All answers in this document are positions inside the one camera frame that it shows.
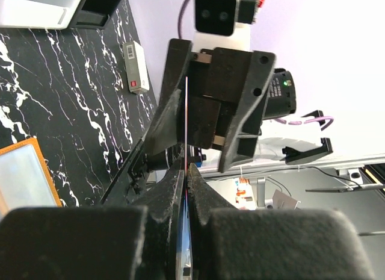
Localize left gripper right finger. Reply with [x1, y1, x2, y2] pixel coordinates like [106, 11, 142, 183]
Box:
[186, 164, 375, 279]

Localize right black card bin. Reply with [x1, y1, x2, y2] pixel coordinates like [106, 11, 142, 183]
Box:
[69, 0, 121, 30]

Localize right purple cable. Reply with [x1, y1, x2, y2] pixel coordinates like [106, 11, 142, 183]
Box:
[177, 0, 334, 127]

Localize white middle card bin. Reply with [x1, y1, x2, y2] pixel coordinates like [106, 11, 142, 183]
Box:
[1, 0, 81, 30]

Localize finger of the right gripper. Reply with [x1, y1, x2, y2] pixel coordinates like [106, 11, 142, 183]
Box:
[218, 51, 276, 173]
[144, 39, 192, 155]

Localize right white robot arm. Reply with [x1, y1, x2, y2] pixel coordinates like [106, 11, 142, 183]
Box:
[144, 39, 333, 172]

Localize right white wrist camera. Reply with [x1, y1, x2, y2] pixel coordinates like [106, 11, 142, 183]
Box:
[192, 0, 265, 52]

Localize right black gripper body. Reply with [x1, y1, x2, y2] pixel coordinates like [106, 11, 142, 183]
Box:
[187, 48, 297, 149]

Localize orange leather card holder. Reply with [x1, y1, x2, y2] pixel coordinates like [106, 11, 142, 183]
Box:
[1, 138, 62, 217]

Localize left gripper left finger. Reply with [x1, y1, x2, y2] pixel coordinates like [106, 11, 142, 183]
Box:
[1, 160, 185, 279]

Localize aluminium table frame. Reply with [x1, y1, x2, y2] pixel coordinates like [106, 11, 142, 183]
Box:
[199, 154, 384, 178]

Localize small white red box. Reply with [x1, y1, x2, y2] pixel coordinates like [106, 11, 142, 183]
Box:
[123, 41, 150, 95]

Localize thin edge-on credit card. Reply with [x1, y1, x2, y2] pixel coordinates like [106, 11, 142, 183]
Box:
[183, 76, 188, 200]

